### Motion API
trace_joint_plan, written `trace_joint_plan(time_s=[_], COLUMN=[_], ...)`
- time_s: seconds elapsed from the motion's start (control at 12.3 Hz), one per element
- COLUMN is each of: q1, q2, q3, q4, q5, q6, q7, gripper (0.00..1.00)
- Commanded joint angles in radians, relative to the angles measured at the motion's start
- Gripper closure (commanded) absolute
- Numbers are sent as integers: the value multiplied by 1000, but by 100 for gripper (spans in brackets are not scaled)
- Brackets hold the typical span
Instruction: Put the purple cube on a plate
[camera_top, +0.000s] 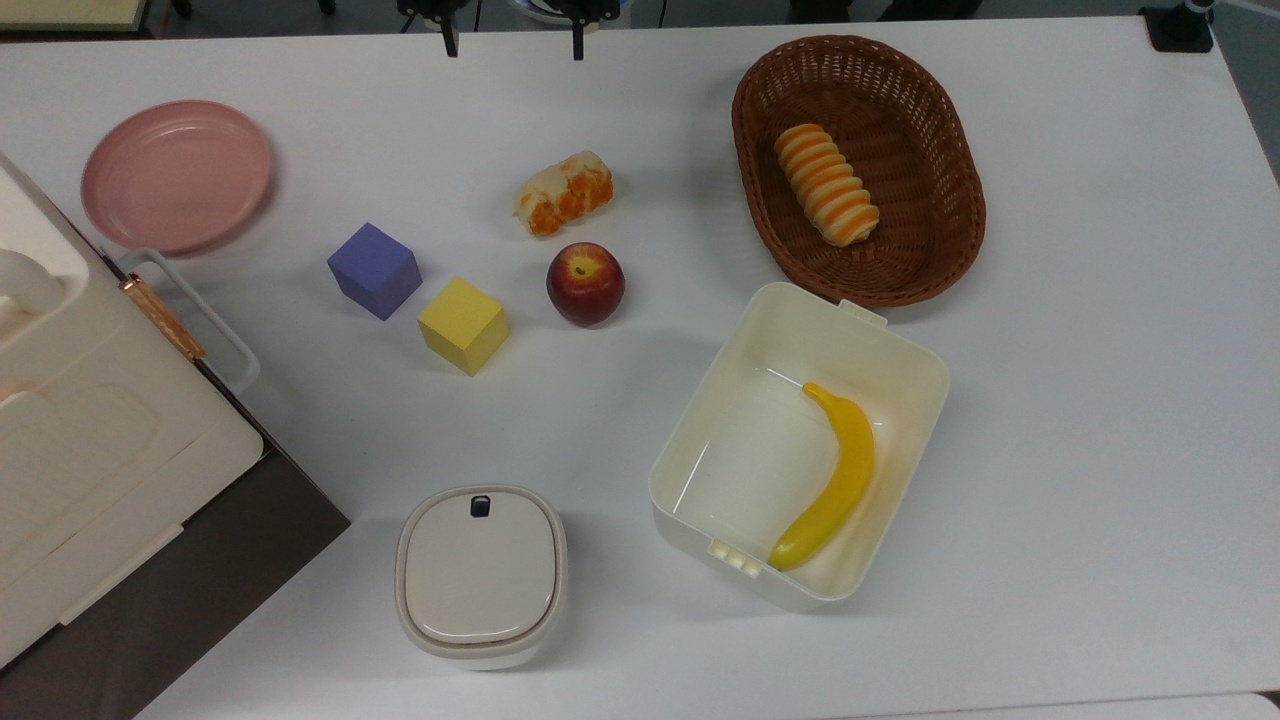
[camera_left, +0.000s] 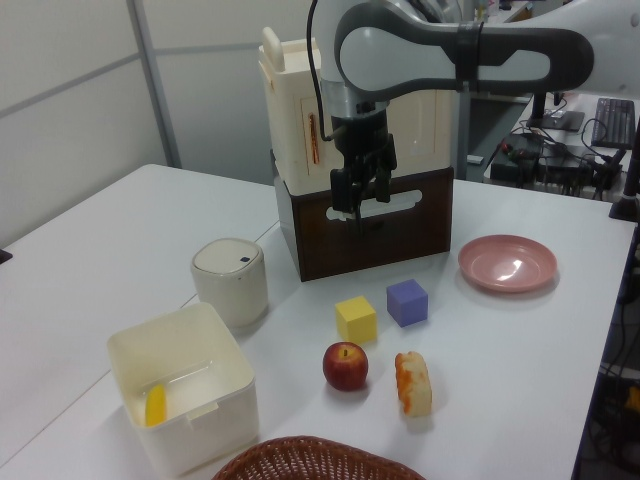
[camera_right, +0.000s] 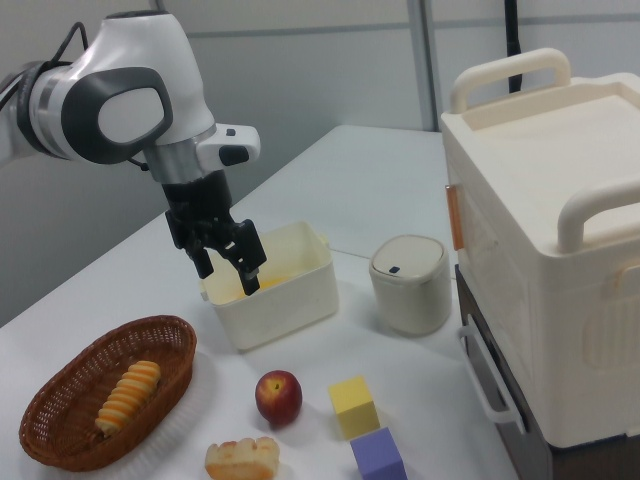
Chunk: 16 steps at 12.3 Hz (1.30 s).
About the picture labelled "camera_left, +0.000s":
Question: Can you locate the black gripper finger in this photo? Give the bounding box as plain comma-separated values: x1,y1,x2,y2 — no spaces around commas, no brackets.
330,167,370,237
371,148,400,205

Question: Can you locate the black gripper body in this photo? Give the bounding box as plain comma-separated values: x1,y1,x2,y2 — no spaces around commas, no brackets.
328,110,399,175

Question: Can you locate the purple cube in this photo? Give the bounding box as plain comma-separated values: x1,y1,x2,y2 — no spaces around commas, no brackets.
385,278,430,329

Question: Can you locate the yellow cube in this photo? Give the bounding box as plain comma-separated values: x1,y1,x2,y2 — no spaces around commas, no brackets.
334,295,378,345

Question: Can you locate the pink plastic plate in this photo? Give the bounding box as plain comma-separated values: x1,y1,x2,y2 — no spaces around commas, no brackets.
457,234,559,295

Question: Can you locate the dark brown wooden box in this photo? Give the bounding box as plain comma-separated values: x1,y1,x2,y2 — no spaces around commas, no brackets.
274,167,455,284

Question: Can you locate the cream plastic toy cabinet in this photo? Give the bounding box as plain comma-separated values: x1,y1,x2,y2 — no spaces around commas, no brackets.
258,27,455,195

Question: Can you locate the grey metal pole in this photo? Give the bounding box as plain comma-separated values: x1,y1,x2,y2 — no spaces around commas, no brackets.
456,82,474,181

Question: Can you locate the cream lidded canister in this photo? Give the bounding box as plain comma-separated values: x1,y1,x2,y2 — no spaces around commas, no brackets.
190,237,270,329

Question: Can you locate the red apple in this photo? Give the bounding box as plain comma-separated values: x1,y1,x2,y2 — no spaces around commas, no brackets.
322,341,370,392

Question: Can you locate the black monitor stand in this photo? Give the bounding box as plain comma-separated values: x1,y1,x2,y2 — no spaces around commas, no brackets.
526,92,586,132

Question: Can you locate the orange white bread piece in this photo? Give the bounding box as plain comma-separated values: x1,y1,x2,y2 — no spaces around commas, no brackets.
394,351,434,418

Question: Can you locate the black keyboard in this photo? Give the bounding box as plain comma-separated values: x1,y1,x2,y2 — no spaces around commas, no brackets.
591,97,636,149

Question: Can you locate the cream open plastic container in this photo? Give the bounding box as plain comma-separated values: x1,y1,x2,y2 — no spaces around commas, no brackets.
106,301,260,477

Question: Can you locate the brown wicker basket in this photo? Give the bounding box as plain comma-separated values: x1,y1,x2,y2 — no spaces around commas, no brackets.
210,435,426,480

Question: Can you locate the yellow banana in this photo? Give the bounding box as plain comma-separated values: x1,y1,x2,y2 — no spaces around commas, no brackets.
144,384,168,428

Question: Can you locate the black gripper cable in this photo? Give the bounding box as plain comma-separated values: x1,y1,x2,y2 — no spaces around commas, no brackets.
305,0,347,144

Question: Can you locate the black electronics with cables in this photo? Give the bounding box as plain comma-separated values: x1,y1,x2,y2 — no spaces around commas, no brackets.
489,130,627,196

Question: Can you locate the black table clamp post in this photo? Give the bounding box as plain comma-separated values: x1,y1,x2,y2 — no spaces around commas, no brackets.
608,144,640,222

